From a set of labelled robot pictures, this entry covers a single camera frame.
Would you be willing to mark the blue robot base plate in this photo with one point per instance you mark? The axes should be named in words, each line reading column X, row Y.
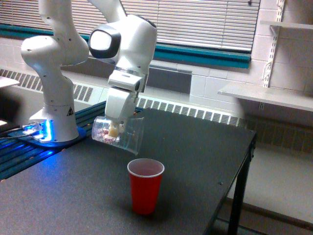
column 55, row 145

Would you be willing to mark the upper white shelf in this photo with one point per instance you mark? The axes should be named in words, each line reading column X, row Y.
column 288, row 24

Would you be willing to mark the white wall shelf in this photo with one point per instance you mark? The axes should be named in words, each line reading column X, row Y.
column 280, row 97

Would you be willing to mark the window blinds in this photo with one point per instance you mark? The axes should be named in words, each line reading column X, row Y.
column 220, row 24

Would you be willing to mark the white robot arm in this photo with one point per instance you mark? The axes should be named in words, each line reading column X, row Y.
column 127, row 41

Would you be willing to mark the white shelf bracket rail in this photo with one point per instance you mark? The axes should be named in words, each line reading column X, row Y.
column 269, row 65

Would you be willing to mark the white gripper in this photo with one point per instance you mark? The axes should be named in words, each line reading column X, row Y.
column 121, row 98

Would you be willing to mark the baseboard radiator vent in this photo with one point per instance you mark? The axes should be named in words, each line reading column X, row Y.
column 89, row 95

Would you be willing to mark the candies in clear cup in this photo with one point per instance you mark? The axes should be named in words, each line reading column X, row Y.
column 102, row 135

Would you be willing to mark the black table leg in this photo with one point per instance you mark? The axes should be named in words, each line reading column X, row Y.
column 239, row 192

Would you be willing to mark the red plastic cup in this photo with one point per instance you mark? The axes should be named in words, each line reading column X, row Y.
column 145, row 180

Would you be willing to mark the clear plastic cup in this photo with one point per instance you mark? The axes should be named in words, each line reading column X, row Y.
column 131, row 133

